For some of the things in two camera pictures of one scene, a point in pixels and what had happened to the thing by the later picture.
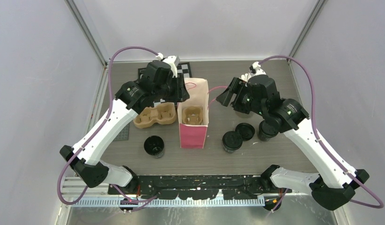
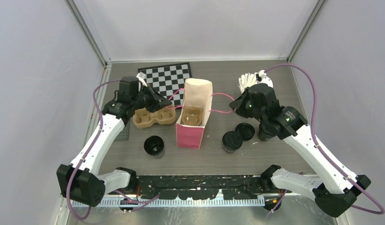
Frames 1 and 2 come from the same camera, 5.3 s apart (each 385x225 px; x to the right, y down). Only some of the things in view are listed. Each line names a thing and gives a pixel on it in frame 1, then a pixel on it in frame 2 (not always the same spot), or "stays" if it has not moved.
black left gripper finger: x=182 y=94 → x=159 y=101
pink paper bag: x=193 y=114 stays
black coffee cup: x=232 y=141 stays
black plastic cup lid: x=232 y=140 stays
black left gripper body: x=168 y=91 → x=144 y=100
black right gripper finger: x=235 y=87 → x=240 y=104
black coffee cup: x=267 y=130 stays
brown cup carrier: x=192 y=115 stays
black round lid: x=246 y=130 stays
